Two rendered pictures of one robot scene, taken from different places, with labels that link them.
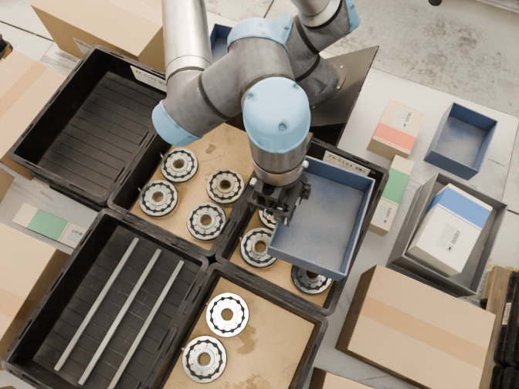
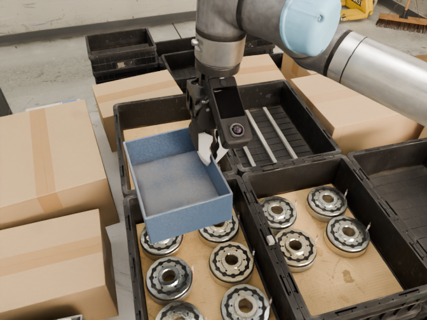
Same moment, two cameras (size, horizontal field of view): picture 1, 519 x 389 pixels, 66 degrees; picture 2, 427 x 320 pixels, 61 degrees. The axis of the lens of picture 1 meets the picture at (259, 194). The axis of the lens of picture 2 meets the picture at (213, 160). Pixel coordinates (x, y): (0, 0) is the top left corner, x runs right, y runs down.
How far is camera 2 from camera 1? 0.77 m
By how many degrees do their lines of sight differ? 63
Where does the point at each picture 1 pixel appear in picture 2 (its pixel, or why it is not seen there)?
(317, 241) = (165, 178)
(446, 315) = (13, 287)
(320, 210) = (182, 199)
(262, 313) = not seen: hidden behind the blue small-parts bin
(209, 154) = (342, 270)
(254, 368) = not seen: hidden behind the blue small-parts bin
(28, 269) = (332, 113)
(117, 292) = (278, 148)
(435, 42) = not seen: outside the picture
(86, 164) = (403, 191)
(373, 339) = (79, 226)
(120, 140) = (413, 223)
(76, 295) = (297, 134)
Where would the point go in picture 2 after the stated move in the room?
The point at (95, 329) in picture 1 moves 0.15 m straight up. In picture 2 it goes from (267, 129) to (272, 92)
